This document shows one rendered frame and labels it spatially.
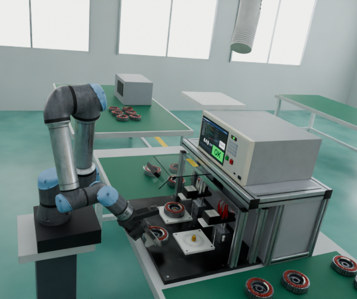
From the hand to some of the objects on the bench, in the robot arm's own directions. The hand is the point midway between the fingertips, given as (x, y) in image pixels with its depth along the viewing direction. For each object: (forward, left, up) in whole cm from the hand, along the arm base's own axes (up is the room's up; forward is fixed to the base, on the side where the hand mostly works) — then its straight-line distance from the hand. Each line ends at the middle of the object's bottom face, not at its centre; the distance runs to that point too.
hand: (156, 235), depth 155 cm
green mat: (+31, -60, -9) cm, 68 cm away
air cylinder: (+37, +17, -9) cm, 42 cm away
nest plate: (+18, -4, -8) cm, 20 cm away
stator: (+24, -41, -9) cm, 48 cm away
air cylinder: (+32, -7, -8) cm, 34 cm away
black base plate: (+22, +8, -11) cm, 25 cm away
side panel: (+54, -32, -11) cm, 63 cm away
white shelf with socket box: (+94, +86, -17) cm, 128 cm away
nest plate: (+23, +20, -9) cm, 31 cm away
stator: (+23, +20, -8) cm, 31 cm away
